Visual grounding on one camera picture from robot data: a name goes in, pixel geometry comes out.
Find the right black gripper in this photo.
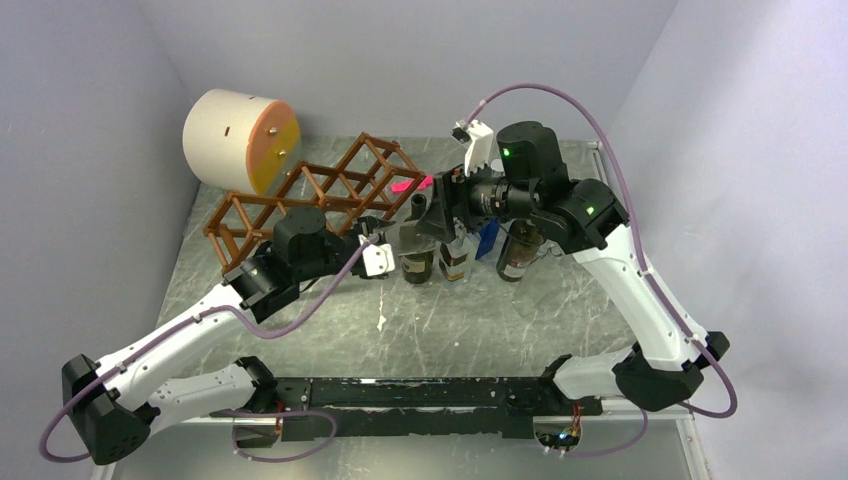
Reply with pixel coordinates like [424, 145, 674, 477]
[414, 153, 538, 244]

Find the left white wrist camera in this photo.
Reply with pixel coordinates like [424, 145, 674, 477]
[360, 249, 396, 278]

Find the brown wooden wine rack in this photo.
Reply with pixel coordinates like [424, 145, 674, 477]
[203, 132, 426, 273]

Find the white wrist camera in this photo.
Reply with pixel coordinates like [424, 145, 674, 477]
[451, 120, 494, 177]
[360, 249, 396, 278]

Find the olive green wine bottle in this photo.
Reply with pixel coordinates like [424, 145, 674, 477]
[496, 219, 546, 282]

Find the blue glass bottle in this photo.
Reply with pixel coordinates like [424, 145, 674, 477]
[474, 218, 500, 260]

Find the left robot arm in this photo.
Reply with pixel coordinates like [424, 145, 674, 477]
[59, 207, 395, 465]

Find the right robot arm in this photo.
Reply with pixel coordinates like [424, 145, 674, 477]
[415, 120, 730, 414]

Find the cream cylinder with orange face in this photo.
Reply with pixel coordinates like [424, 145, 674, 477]
[182, 89, 303, 195]

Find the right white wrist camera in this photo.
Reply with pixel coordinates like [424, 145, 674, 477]
[451, 120, 494, 177]

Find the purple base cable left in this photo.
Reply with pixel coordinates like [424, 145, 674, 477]
[230, 408, 339, 464]

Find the black base bar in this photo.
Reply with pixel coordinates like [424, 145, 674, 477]
[277, 377, 603, 441]

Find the dark green wine bottle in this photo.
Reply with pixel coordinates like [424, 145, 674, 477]
[399, 193, 434, 284]

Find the clear square liquor bottle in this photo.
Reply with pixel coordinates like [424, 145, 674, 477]
[438, 221, 479, 282]

